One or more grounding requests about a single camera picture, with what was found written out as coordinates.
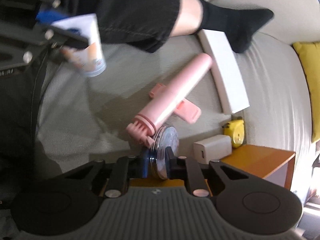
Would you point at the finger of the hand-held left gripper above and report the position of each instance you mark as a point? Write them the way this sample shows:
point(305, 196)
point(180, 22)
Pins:
point(52, 15)
point(65, 37)

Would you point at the yellow tape measure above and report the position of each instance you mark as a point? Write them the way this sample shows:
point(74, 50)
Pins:
point(235, 132)

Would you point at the long white box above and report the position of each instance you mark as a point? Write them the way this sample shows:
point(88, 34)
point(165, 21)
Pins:
point(225, 67)

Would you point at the beige fabric sofa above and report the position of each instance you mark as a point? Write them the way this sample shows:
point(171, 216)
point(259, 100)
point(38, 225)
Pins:
point(275, 85)

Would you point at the yellow cushion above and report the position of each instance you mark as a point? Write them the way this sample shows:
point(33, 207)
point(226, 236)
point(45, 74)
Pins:
point(312, 80)

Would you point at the orange cardboard box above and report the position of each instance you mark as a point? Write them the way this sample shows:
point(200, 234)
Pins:
point(257, 160)

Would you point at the round glitter compact mirror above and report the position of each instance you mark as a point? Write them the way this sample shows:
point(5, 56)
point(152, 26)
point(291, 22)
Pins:
point(163, 142)

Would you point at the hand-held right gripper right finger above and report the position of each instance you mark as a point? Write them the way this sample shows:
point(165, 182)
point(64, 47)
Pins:
point(171, 163)

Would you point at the white power adapter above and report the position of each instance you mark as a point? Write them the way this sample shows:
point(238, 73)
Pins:
point(212, 148)

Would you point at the person's left leg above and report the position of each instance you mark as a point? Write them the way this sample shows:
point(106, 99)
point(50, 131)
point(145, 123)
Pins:
point(137, 10)

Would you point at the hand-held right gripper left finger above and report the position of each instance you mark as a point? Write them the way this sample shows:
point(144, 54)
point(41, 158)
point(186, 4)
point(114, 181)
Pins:
point(144, 165)

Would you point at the white cream tube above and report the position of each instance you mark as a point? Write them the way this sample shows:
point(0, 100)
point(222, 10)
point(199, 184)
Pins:
point(92, 55)

